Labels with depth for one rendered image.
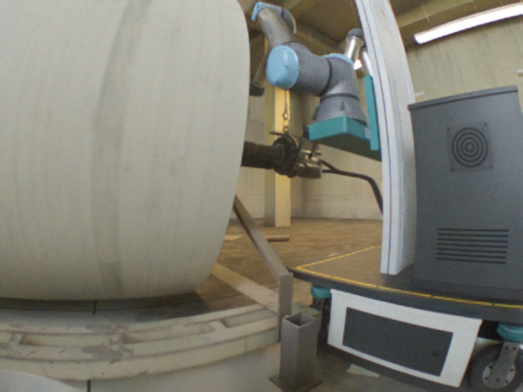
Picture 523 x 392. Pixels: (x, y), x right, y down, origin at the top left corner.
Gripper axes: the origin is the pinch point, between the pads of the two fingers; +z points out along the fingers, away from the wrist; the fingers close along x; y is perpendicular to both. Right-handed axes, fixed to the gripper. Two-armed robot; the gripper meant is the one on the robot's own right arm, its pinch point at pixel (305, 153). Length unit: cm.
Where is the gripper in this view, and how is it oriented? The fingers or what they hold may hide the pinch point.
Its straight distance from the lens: 158.5
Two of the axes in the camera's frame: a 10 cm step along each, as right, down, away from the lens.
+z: -3.7, 9.1, 1.7
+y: 6.3, 3.8, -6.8
